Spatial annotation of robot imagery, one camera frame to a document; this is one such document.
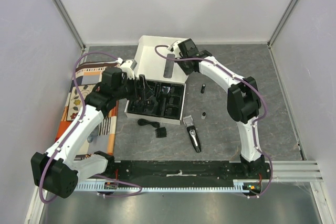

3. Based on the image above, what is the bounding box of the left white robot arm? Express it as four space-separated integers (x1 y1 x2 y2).
31 67 150 204

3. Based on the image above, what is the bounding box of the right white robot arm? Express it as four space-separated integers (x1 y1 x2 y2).
170 39 265 179

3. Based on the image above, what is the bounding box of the comb guard in box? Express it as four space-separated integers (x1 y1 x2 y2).
171 85 184 96
165 107 180 119
168 96 181 106

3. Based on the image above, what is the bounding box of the white clipper kit box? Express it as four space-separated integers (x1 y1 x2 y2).
124 35 187 125

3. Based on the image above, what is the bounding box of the black power cable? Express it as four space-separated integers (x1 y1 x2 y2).
137 118 161 128

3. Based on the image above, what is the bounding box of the grey slotted cable duct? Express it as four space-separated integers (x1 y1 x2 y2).
75 179 258 193

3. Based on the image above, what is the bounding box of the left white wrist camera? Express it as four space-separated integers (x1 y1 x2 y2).
117 58 137 79

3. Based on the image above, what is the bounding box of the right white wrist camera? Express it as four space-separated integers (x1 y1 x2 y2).
168 40 183 59

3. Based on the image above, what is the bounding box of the black cylindrical battery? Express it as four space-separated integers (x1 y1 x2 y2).
201 84 206 93

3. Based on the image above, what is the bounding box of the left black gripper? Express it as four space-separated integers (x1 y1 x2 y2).
113 74 154 101

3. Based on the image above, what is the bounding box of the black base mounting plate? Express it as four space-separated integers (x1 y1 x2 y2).
102 161 271 187

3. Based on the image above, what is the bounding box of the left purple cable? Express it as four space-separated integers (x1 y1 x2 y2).
38 52 143 204

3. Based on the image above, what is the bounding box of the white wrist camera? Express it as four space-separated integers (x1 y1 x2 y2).
117 58 137 79
168 40 183 59

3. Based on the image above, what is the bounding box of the black comb guard attachment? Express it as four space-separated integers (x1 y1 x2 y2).
155 127 167 138

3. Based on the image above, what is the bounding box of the black silver hair clipper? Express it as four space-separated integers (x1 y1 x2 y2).
183 115 202 153

